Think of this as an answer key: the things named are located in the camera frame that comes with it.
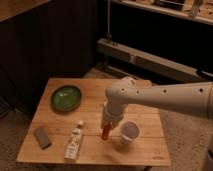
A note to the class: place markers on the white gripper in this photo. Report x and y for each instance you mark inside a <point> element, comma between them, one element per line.
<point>112,114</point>

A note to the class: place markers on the red pepper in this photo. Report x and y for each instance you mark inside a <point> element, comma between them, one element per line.
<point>106,131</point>

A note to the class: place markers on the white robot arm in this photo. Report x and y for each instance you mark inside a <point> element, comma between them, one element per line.
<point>188,98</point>

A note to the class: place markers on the green ceramic plate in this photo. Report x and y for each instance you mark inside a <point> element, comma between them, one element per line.
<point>65,98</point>

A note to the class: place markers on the wooden table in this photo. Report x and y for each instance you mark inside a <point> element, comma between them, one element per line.
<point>149,149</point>

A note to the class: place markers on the white tube with cap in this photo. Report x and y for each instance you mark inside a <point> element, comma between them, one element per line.
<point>74,142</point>

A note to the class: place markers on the metal pole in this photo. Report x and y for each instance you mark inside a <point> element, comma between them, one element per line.
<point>108,19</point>

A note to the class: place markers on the wooden shelf rail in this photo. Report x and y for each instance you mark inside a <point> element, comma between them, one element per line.
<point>152,62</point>

